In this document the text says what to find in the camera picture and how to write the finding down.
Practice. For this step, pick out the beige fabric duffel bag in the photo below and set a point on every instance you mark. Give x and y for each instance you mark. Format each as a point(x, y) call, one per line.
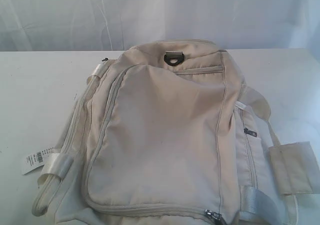
point(170, 134)

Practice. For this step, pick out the white barcode paper tag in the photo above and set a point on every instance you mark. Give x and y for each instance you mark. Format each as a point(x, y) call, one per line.
point(35, 160)

